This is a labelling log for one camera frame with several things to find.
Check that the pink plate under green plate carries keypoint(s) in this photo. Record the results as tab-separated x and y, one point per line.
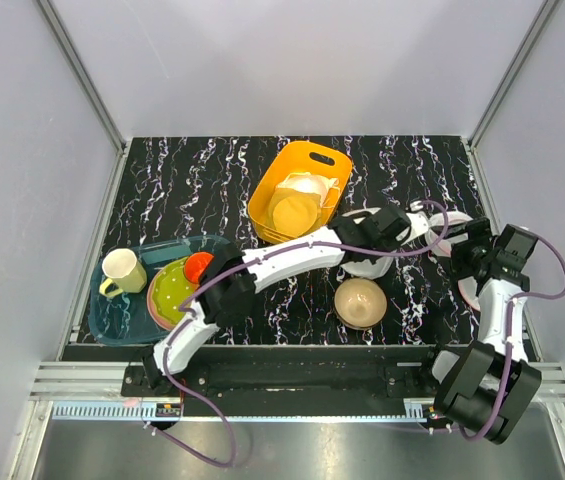
161	321

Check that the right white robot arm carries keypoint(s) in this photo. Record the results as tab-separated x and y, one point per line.
486	388

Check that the teal transparent tray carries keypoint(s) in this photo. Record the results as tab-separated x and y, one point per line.
124	319

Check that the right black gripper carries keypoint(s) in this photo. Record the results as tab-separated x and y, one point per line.
479	231

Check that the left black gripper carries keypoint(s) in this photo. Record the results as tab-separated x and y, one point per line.
396	241

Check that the flat pink-rimmed mesh bag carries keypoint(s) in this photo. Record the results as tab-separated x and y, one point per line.
467	288

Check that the yellow-green dotted plate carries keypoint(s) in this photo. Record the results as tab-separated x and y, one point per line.
171	289

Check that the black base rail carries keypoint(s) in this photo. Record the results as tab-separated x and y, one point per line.
377	370

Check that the yellow plastic basket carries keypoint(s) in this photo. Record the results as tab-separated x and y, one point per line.
298	156

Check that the orange plastic cup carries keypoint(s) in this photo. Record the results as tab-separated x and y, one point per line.
196	264

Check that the white mesh laundry bag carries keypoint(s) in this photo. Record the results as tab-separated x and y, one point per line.
369	268

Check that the beige bra in basket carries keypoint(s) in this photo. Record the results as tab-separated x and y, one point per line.
297	202

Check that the pale yellow mug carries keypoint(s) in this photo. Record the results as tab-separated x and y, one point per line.
123	273

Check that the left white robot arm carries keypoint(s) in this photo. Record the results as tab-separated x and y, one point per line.
234	277

